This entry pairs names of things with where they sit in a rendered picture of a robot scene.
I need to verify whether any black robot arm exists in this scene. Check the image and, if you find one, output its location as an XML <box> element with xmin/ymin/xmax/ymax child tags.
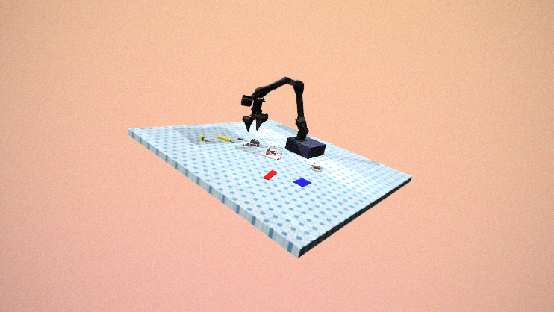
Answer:
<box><xmin>241</xmin><ymin>77</ymin><xmax>309</xmax><ymax>142</ymax></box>

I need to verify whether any red flat bar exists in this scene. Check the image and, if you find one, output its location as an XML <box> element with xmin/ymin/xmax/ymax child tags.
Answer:
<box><xmin>263</xmin><ymin>170</ymin><xmax>277</xmax><ymax>180</ymax></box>

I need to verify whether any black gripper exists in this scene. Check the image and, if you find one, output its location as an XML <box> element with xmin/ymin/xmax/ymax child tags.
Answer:
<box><xmin>242</xmin><ymin>108</ymin><xmax>264</xmax><ymax>132</ymax></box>

